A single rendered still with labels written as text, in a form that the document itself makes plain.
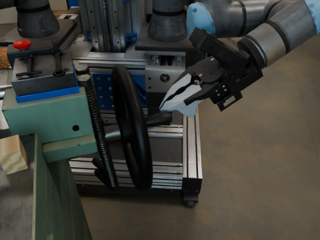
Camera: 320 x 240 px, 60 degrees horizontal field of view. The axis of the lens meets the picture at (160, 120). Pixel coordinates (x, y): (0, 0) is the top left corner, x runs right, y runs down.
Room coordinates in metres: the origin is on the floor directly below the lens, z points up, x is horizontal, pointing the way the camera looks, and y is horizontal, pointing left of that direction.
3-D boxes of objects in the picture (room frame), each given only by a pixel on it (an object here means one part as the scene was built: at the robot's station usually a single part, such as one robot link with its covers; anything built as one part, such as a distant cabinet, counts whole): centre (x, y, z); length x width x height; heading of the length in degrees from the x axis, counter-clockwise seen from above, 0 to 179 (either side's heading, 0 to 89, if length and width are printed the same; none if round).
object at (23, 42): (0.46, 0.24, 1.02); 0.03 x 0.03 x 0.01
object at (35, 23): (1.05, 0.46, 0.87); 0.15 x 0.15 x 0.10
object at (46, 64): (0.44, 0.21, 0.99); 0.13 x 0.11 x 0.06; 18
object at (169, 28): (1.01, -0.03, 0.87); 0.15 x 0.15 x 0.10
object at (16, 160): (0.29, 0.22, 0.92); 0.04 x 0.03 x 0.04; 25
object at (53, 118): (0.44, 0.21, 0.91); 0.15 x 0.14 x 0.09; 18
